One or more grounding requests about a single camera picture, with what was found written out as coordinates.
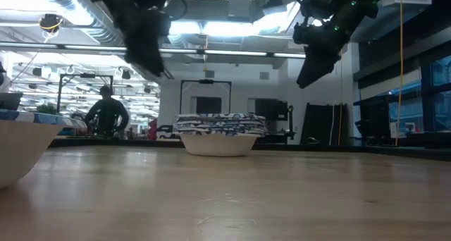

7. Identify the black ceiling-mounted device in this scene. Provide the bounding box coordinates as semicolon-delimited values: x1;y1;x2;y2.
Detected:
39;13;64;33

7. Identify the person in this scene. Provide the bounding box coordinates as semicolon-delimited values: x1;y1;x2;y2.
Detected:
84;85;130;138

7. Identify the black screen on stand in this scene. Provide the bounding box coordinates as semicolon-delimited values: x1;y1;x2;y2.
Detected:
254;99;295;143

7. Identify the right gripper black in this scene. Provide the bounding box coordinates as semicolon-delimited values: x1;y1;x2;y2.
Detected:
292;3;380;89

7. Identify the green plant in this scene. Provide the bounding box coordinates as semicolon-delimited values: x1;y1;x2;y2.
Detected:
36;103;58;115

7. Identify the overhead LED light bar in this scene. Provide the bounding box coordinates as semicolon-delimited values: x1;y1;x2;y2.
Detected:
0;42;307;59

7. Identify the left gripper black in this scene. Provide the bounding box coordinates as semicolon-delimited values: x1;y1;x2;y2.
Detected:
105;0;172;77

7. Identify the black equipment rack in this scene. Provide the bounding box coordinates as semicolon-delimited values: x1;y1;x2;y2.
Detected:
354;99;392;147

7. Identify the black table edge rail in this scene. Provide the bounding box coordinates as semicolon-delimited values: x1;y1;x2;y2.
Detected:
49;137;451;161

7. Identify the black folded panel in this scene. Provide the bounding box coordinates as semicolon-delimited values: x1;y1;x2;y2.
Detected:
299;102;348;146

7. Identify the grey ceiling box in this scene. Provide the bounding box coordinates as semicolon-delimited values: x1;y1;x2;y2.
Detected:
228;0;252;18

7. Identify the red object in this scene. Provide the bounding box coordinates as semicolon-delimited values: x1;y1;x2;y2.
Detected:
147;118;159;140

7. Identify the dark monitor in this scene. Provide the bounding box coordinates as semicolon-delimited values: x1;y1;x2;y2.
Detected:
0;92;24;111

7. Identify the yellow cable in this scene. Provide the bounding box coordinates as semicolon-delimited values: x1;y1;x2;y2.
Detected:
337;50;343;146
394;0;405;147

